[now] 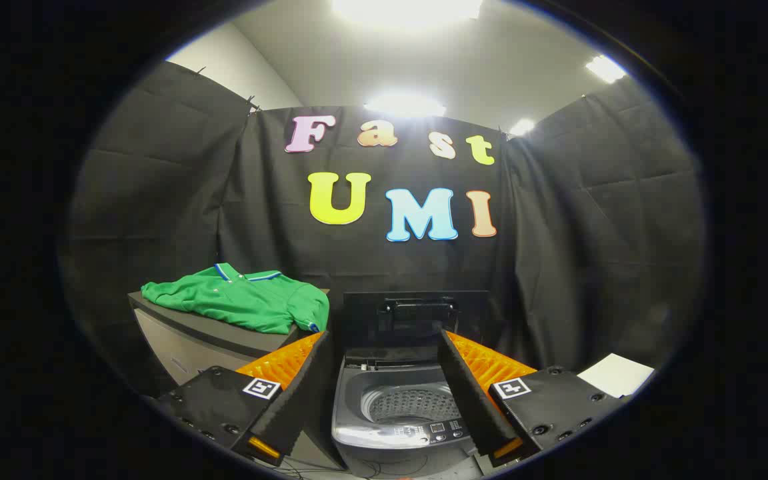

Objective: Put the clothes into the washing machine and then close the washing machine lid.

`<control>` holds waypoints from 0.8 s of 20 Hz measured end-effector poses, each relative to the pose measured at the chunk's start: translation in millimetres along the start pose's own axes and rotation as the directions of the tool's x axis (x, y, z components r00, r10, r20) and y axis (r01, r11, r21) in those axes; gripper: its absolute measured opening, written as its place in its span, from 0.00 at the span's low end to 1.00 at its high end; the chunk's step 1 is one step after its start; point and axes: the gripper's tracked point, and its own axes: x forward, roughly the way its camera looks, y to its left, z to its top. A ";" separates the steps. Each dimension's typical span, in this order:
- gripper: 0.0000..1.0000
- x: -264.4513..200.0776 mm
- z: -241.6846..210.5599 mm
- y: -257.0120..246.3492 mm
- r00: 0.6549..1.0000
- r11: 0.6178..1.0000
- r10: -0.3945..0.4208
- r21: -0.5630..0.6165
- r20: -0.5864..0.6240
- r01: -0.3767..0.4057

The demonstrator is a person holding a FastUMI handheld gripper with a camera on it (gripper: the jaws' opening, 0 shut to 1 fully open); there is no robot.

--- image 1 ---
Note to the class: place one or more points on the grey cabinet with dark top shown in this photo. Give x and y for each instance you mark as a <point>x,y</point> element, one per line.
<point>184,346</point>

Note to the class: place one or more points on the green polo shirt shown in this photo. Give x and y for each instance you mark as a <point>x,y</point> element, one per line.
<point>244,300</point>

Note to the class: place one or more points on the black backdrop cloth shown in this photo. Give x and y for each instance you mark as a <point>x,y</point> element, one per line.
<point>577,233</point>

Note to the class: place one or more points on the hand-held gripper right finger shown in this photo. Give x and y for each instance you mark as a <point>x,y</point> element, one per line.
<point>470,393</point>

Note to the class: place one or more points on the grey washing machine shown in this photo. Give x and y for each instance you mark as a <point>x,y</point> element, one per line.
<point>357,400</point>

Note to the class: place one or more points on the white flat board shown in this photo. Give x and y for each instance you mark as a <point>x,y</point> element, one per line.
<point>617,374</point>

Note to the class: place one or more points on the ceiling light panel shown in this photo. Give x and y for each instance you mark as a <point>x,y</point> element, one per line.
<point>404,104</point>
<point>522,126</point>
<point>605,68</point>

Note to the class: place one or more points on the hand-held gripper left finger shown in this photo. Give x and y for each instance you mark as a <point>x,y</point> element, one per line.
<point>297,393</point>

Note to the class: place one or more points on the large ceiling light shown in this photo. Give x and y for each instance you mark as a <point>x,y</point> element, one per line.
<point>407,10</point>

